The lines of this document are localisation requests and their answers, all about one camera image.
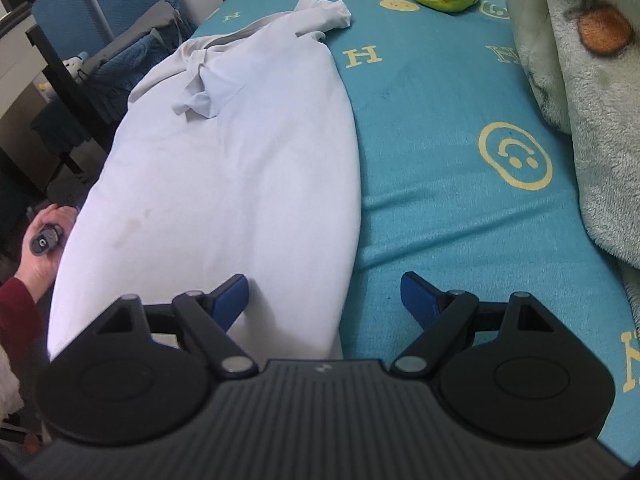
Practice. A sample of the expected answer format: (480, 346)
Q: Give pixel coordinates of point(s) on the red sleeved left forearm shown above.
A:
(20, 320)

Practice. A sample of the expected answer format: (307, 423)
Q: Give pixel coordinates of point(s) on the black desk frame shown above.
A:
(26, 53)

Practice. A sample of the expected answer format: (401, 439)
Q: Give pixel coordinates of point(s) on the pale green fleece blanket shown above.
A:
(581, 58)

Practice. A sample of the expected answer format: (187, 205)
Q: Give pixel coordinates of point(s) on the white polo shirt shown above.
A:
(238, 154)

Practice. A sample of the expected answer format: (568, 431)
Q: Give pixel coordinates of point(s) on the grey cloth on chair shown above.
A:
(159, 15)

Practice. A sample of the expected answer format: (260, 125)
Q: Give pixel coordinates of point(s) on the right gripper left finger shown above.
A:
(205, 320)

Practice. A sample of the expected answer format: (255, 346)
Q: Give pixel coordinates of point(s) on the small white plush toy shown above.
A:
(74, 65)

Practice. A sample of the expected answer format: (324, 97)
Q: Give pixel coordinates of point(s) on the teal patterned bed sheet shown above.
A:
(465, 184)

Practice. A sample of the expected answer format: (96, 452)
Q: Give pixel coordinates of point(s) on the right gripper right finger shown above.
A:
(446, 319)

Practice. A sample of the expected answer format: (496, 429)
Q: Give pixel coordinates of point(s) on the blue folding chair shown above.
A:
(73, 26)

